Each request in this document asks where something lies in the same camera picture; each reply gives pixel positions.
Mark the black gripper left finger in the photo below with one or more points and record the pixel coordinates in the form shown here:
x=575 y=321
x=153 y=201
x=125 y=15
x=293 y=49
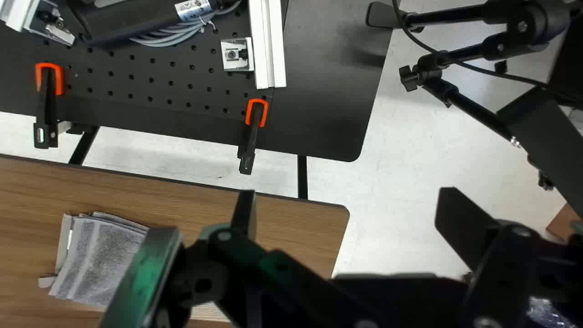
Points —
x=142 y=279

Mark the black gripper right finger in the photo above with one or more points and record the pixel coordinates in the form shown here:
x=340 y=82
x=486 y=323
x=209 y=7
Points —
x=484 y=255

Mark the grey cloth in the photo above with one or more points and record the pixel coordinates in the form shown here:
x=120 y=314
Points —
x=96 y=261

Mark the black robot base cover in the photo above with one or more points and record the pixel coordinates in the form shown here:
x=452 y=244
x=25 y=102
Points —
x=120 y=18

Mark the brown cardboard piece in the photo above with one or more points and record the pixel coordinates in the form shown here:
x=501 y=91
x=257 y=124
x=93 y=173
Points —
x=564 y=224

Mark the orange black bar clamp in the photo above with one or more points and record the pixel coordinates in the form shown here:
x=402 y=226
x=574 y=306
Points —
x=45 y=115
x=246 y=146

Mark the black perforated board table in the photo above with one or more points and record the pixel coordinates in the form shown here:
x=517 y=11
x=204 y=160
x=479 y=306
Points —
x=151 y=91

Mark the white aluminium extrusion bar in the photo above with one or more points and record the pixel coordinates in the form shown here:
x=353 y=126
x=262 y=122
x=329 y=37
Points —
x=266 y=42

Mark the white connector block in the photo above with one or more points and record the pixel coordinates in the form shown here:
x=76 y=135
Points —
x=200 y=7

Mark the silver aluminium block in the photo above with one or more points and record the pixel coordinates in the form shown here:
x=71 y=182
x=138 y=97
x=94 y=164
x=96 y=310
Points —
x=23 y=11

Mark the black camera tripod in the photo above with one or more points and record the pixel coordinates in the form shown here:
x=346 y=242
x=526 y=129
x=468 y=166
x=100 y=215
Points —
x=534 y=128

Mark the silver metal corner bracket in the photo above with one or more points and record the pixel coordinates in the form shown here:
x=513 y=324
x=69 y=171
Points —
x=237 y=55

